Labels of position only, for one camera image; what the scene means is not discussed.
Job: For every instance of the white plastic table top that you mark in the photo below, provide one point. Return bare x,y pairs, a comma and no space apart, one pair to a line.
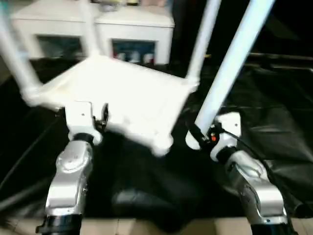
117,98

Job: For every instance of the white plastic table leg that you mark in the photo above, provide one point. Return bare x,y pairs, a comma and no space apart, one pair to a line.
230,61
203,41
17,56
90,29

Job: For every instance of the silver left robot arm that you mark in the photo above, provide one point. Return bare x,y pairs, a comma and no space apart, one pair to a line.
71,171

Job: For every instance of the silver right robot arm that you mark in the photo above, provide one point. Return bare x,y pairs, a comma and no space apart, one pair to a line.
256,183

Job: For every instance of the black work mat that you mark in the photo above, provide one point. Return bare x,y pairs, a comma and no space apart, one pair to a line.
159,176

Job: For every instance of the white glass-door cabinet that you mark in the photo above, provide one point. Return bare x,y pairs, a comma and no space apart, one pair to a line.
134,27

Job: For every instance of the black furniture unit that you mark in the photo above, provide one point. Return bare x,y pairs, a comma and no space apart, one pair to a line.
288,24

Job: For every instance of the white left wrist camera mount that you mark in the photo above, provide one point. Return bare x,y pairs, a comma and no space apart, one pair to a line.
80,117

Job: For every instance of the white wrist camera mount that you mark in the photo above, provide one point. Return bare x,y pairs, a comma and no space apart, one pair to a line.
230,129
80,117

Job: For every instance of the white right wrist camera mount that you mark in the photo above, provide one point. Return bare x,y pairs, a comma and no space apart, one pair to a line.
230,129

